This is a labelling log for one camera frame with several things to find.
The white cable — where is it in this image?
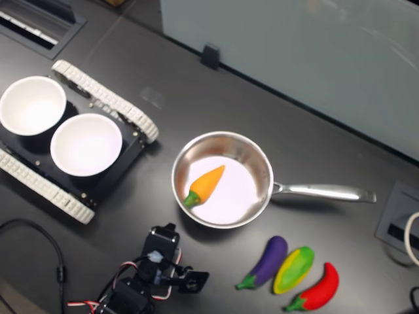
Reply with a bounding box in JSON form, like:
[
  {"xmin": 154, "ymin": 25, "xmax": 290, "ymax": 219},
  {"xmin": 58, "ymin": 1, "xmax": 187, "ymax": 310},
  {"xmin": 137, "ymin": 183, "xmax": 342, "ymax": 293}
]
[{"xmin": 403, "ymin": 211, "xmax": 419, "ymax": 266}]

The black partition clip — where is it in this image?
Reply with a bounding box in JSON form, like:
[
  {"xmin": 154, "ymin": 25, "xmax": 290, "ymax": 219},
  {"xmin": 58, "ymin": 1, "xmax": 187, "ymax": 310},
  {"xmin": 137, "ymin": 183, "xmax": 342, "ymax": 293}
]
[{"xmin": 200, "ymin": 43, "xmax": 221, "ymax": 71}]

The orange toy carrot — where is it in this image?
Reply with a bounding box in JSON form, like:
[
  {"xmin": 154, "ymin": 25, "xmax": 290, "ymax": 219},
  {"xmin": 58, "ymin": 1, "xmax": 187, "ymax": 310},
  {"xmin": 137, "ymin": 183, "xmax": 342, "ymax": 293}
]
[{"xmin": 183, "ymin": 164, "xmax": 227, "ymax": 209}]

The red toy chilli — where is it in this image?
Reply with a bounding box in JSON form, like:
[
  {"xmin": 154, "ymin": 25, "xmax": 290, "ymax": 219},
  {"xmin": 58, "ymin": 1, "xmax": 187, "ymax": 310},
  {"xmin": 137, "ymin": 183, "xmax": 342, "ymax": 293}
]
[{"xmin": 283, "ymin": 262, "xmax": 340, "ymax": 313}]

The purple toy aubergine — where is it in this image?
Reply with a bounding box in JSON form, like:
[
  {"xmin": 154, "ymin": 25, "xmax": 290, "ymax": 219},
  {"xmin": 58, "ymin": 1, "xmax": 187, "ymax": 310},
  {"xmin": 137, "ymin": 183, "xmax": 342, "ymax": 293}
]
[{"xmin": 235, "ymin": 235, "xmax": 289, "ymax": 291}]

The yellow green toy corn cob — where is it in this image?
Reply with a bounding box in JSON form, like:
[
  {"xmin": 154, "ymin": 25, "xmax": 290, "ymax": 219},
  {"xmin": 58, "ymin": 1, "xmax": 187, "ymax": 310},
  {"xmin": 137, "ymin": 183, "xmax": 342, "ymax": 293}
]
[{"xmin": 272, "ymin": 245, "xmax": 316, "ymax": 296}]

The white bowl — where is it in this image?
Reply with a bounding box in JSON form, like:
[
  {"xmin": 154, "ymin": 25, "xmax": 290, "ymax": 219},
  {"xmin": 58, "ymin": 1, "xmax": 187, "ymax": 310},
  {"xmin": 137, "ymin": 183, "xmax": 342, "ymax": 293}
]
[
  {"xmin": 0, "ymin": 75, "xmax": 68, "ymax": 137},
  {"xmin": 50, "ymin": 113, "xmax": 124, "ymax": 178}
]

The black cable with ferrite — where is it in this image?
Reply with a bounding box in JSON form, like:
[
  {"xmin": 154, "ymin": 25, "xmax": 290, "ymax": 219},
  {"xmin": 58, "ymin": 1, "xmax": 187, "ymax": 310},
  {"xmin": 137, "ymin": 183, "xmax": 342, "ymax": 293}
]
[{"xmin": 0, "ymin": 218, "xmax": 68, "ymax": 314}]

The black table cable hatch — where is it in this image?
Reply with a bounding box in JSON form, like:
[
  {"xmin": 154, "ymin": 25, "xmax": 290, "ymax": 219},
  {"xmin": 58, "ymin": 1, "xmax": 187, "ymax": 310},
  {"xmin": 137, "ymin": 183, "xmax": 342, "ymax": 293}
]
[
  {"xmin": 0, "ymin": 0, "xmax": 88, "ymax": 61},
  {"xmin": 374, "ymin": 179, "xmax": 419, "ymax": 253}
]

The small black gripper camera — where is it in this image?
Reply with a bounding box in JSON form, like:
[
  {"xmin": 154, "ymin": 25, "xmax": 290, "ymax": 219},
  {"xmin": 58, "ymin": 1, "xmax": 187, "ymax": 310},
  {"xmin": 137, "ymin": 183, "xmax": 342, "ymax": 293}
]
[{"xmin": 178, "ymin": 268, "xmax": 210, "ymax": 294}]

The frosted partition panel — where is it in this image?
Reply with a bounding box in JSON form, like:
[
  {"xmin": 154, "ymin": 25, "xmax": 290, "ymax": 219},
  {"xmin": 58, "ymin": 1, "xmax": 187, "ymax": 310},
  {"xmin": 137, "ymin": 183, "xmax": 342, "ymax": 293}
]
[{"xmin": 159, "ymin": 0, "xmax": 419, "ymax": 163}]

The black vehicle with white tracks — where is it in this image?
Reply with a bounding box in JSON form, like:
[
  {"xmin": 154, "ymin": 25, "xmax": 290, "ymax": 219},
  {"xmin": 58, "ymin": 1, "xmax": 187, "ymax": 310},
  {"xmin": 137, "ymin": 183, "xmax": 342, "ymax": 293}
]
[{"xmin": 0, "ymin": 59, "xmax": 160, "ymax": 226}]

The steel pan with long handle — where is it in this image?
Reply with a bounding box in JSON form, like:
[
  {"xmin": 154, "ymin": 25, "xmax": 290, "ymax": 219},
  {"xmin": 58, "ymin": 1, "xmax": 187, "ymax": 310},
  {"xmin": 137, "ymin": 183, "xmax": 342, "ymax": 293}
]
[{"xmin": 171, "ymin": 131, "xmax": 378, "ymax": 230}]

